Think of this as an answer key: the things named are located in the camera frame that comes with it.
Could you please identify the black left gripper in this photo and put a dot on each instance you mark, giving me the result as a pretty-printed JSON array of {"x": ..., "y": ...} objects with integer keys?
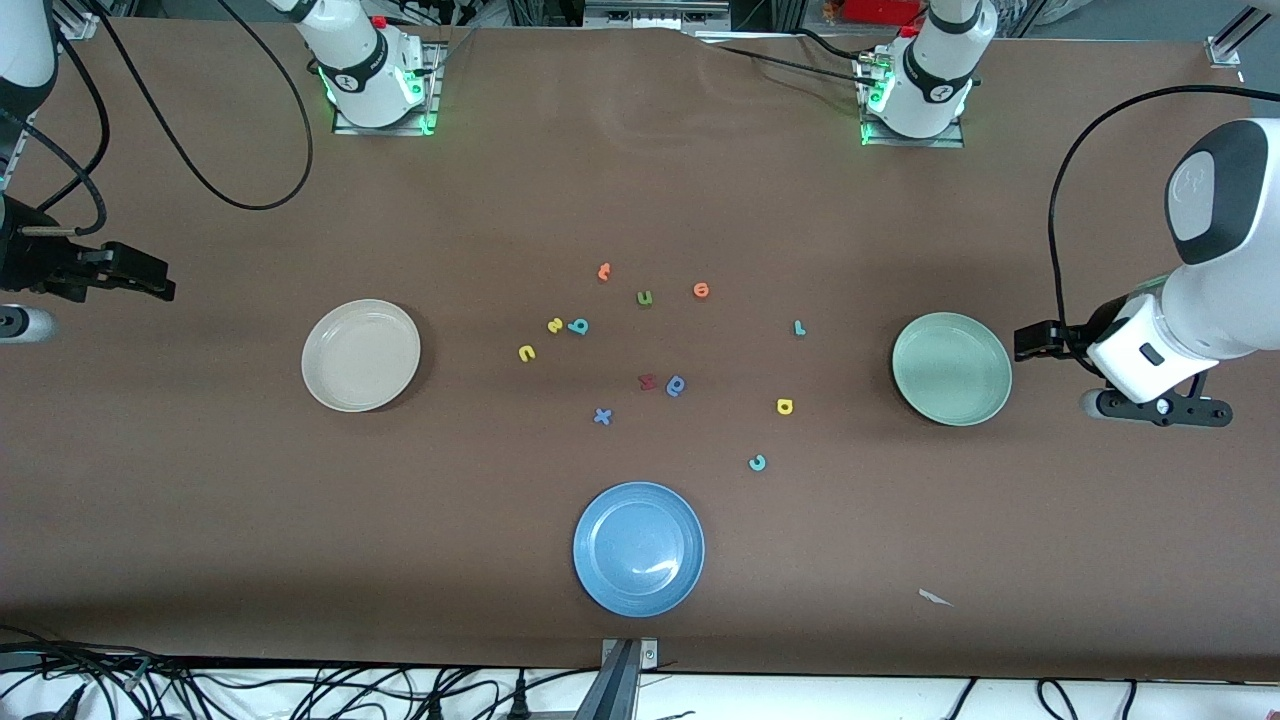
[{"x": 1082, "y": 335}]

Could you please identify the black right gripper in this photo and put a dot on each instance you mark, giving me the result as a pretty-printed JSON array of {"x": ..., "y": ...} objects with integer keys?
[{"x": 32, "y": 260}]

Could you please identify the pale green ceramic plate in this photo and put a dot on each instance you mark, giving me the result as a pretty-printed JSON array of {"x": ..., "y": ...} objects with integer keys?
[{"x": 951, "y": 369}]

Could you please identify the beige ceramic plate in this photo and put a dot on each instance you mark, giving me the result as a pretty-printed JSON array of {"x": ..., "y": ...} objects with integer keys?
[{"x": 361, "y": 355}]

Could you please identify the white paper scrap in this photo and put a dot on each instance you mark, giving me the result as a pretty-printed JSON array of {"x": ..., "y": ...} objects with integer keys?
[{"x": 935, "y": 597}]

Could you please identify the red box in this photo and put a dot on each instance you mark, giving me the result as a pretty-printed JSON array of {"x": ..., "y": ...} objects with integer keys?
[{"x": 880, "y": 10}]

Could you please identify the blue foam letter a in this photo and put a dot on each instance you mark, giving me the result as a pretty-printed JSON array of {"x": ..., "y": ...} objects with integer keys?
[{"x": 676, "y": 386}]

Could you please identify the blue foam letter x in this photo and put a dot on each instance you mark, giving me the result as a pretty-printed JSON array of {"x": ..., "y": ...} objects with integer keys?
[{"x": 602, "y": 416}]

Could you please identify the blue ceramic plate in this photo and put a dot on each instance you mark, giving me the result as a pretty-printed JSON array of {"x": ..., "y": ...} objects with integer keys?
[{"x": 638, "y": 549}]

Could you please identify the grey equipment panel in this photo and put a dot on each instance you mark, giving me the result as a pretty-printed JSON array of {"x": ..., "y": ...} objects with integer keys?
[{"x": 655, "y": 12}]

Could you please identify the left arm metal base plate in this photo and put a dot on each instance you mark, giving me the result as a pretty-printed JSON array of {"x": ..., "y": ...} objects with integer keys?
[{"x": 905, "y": 142}]

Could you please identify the aluminium frame profile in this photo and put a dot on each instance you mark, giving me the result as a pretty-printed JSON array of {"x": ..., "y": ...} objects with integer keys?
[
  {"x": 1228, "y": 45},
  {"x": 75, "y": 25}
]

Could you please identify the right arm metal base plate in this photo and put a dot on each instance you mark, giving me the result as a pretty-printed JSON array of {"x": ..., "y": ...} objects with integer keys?
[{"x": 385, "y": 131}]

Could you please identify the aluminium table bracket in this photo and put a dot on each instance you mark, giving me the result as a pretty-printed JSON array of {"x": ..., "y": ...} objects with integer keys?
[{"x": 620, "y": 680}]

